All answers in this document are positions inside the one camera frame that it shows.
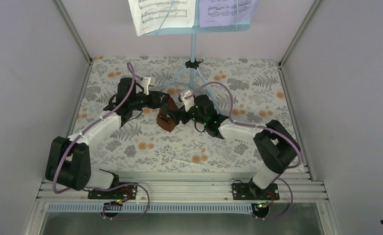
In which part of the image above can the brown wooden metronome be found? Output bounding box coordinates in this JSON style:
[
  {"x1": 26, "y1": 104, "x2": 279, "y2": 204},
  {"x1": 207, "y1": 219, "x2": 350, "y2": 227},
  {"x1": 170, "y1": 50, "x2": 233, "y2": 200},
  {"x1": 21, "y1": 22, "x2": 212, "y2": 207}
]
[{"x1": 157, "y1": 97, "x2": 179, "y2": 132}]

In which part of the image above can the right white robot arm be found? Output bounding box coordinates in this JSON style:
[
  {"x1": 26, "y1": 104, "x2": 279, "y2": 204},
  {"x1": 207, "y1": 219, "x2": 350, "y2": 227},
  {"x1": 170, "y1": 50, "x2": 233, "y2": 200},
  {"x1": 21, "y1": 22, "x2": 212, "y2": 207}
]
[{"x1": 179, "y1": 94, "x2": 300, "y2": 199}]

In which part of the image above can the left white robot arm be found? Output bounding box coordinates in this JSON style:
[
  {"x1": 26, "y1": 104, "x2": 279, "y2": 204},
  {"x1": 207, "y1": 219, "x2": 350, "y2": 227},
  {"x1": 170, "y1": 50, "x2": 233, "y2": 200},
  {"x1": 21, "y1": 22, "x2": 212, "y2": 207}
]
[{"x1": 45, "y1": 77, "x2": 170, "y2": 193}]

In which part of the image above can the light blue music stand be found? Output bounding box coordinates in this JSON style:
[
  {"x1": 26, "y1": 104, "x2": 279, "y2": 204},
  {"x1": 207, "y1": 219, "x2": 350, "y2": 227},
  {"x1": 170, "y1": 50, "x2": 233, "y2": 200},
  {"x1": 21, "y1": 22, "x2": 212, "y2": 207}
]
[{"x1": 145, "y1": 0, "x2": 252, "y2": 115}]

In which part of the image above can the floral patterned table mat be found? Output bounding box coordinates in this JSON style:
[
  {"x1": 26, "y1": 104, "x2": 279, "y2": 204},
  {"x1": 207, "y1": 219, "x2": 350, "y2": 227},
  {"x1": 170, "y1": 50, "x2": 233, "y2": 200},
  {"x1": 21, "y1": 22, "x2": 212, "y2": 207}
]
[{"x1": 74, "y1": 56, "x2": 294, "y2": 173}]

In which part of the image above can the white sheet music page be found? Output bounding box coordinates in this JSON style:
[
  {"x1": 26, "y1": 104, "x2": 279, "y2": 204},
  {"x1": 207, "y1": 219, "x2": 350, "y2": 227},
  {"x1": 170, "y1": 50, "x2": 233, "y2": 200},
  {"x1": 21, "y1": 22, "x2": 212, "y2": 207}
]
[{"x1": 128, "y1": 0, "x2": 196, "y2": 36}]

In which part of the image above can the lavender sheet music page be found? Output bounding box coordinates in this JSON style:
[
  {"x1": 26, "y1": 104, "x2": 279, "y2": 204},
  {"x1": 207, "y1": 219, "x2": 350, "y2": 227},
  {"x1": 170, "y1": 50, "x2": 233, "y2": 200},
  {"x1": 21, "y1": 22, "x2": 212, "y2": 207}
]
[{"x1": 199, "y1": 0, "x2": 258, "y2": 27}]

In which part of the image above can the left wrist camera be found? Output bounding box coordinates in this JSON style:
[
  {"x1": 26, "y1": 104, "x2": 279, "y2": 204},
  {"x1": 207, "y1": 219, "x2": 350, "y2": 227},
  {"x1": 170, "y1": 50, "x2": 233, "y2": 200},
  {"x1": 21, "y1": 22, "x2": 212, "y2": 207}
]
[{"x1": 140, "y1": 77, "x2": 152, "y2": 95}]

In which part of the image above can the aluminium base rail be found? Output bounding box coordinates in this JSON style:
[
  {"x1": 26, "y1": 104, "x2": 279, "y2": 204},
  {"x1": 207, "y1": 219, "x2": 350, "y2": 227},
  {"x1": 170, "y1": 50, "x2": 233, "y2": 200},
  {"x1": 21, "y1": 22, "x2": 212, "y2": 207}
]
[{"x1": 35, "y1": 171, "x2": 330, "y2": 203}]

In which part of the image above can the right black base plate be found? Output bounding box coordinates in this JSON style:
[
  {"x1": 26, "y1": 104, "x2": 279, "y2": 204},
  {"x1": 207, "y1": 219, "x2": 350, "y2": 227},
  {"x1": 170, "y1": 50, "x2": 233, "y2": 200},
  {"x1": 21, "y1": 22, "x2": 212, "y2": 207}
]
[{"x1": 231, "y1": 182, "x2": 280, "y2": 201}]

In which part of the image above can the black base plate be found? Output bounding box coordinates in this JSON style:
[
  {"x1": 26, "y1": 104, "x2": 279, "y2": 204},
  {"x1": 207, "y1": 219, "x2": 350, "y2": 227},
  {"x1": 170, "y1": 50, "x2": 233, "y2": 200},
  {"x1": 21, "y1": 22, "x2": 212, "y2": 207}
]
[
  {"x1": 231, "y1": 182, "x2": 280, "y2": 201},
  {"x1": 88, "y1": 185, "x2": 137, "y2": 201}
]

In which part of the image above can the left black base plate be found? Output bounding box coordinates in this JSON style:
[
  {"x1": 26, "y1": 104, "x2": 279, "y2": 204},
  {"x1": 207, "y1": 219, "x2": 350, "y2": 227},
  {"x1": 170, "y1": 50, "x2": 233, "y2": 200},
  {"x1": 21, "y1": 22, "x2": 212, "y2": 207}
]
[{"x1": 88, "y1": 185, "x2": 137, "y2": 201}]

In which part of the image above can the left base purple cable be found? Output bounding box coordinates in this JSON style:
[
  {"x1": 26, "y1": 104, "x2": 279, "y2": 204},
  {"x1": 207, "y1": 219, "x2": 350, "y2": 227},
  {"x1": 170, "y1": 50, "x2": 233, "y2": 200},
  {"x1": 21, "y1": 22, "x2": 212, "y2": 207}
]
[{"x1": 101, "y1": 182, "x2": 151, "y2": 221}]

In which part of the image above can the perforated cable tray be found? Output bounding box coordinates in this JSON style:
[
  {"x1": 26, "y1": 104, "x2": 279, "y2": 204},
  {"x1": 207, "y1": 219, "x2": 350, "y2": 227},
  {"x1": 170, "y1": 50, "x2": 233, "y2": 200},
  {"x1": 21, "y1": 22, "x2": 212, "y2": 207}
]
[{"x1": 46, "y1": 202, "x2": 261, "y2": 214}]

